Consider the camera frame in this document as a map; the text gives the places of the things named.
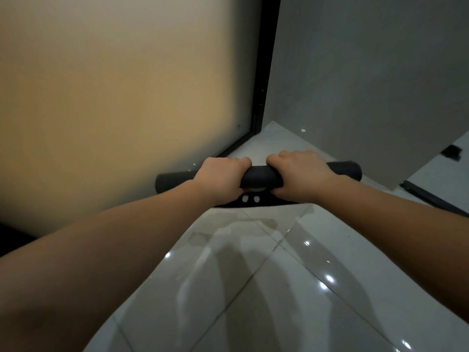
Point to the person's right hand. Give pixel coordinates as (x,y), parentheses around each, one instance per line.
(300,175)

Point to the person's left hand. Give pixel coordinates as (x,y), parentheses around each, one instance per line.
(217,177)

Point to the person's left fingers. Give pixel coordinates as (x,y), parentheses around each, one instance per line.
(240,163)

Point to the person's right fingers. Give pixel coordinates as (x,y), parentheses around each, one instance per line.
(279,160)

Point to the person's left forearm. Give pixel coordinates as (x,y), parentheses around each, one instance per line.
(91,260)

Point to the person's right forearm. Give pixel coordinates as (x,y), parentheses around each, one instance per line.
(403,234)

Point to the frosted glass door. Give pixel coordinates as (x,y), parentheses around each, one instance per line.
(117,98)

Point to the black floor door track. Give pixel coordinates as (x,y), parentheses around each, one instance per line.
(432,196)

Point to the black door frame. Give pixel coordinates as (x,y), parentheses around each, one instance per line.
(262,76)

